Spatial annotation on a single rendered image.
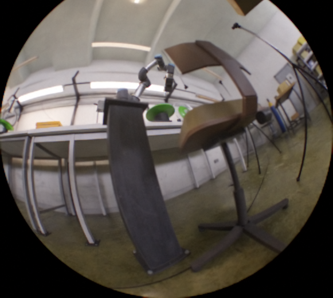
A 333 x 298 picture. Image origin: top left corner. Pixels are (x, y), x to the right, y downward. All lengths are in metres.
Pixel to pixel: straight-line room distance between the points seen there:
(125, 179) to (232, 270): 0.57
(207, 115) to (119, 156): 0.34
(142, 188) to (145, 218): 0.12
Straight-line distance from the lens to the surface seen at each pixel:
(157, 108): 0.94
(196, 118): 0.27
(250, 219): 0.61
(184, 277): 0.55
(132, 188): 0.40
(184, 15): 3.51
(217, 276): 0.53
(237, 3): 0.65
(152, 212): 0.44
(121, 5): 3.82
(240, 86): 0.29
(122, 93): 0.67
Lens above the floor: 0.48
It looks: 22 degrees up
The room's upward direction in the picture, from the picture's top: 16 degrees counter-clockwise
